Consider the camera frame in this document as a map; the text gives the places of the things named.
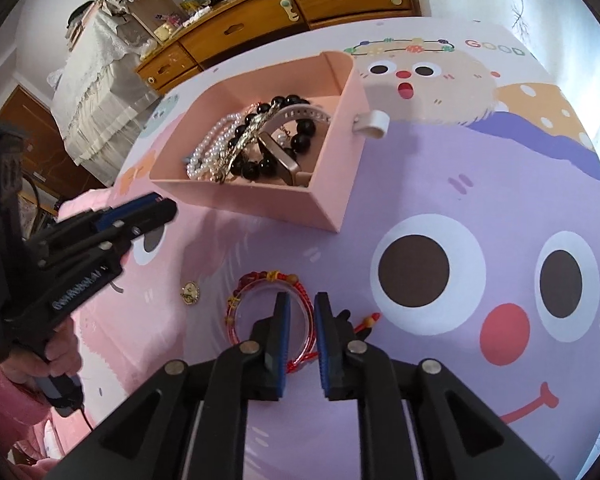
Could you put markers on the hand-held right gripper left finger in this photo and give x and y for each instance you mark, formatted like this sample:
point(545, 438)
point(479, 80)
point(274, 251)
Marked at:
point(281, 350)

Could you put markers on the cartoon printed table cover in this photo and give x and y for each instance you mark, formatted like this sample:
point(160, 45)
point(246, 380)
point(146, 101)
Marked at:
point(430, 170)

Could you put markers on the small gold pendant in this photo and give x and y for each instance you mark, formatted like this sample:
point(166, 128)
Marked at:
point(189, 292)

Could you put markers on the white lace cloth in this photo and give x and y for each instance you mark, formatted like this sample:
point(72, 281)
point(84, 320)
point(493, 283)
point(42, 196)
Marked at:
point(95, 90)

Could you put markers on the wooden shelf hutch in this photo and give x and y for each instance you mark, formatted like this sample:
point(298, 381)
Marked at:
point(142, 15)

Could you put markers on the pink plastic box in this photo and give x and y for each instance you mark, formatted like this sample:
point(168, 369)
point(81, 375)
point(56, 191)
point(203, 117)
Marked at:
point(310, 200)

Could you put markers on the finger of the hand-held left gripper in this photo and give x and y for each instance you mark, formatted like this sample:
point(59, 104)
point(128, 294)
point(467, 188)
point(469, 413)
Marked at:
point(155, 215)
point(125, 212)

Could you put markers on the white band gold watch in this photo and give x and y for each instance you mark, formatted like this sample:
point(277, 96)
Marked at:
point(280, 160)

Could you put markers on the green white hook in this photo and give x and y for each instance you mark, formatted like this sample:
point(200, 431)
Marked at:
point(290, 10)

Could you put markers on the person's left forearm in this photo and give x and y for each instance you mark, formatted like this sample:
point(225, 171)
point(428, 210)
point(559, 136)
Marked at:
point(5, 400)

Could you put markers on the wooden desk with drawers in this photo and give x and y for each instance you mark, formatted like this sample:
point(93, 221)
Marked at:
point(240, 25)

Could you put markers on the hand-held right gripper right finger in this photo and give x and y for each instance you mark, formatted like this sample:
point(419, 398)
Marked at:
point(324, 350)

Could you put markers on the person's left hand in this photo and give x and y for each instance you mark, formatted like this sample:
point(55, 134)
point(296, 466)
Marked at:
point(60, 355)

